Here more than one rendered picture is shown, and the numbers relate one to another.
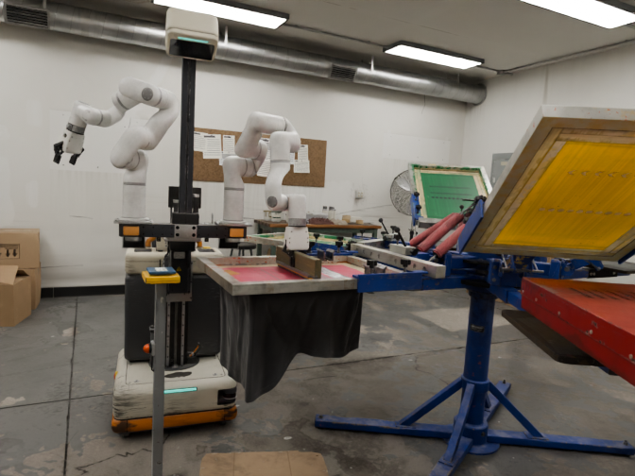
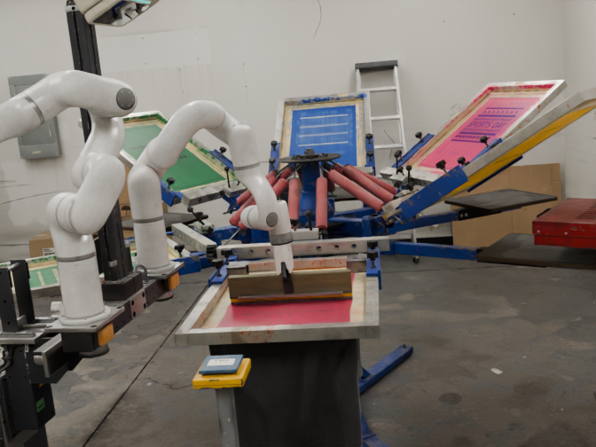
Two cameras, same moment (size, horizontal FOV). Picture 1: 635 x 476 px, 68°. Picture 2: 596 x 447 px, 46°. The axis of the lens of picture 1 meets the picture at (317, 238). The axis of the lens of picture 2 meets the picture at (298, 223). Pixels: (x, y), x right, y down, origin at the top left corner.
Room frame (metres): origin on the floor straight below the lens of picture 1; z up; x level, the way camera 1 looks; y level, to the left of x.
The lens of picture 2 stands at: (0.68, 1.94, 1.67)
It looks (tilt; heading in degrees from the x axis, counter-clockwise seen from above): 12 degrees down; 303
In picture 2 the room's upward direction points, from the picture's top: 5 degrees counter-clockwise
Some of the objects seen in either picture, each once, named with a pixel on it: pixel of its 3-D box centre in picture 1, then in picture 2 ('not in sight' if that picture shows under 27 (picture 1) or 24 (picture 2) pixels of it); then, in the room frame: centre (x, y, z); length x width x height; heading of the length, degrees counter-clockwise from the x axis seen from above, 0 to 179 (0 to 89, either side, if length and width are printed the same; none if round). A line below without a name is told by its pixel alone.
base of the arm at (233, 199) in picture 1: (232, 206); (146, 244); (2.24, 0.41, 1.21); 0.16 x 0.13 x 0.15; 21
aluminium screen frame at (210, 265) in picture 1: (303, 270); (291, 293); (1.97, 0.05, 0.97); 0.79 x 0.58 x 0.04; 116
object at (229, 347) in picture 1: (234, 330); (286, 397); (1.84, 0.31, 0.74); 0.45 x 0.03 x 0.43; 26
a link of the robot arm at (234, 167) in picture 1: (236, 173); (145, 193); (2.24, 0.40, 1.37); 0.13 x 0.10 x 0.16; 136
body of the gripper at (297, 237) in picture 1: (297, 236); (284, 254); (1.96, 0.09, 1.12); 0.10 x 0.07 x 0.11; 117
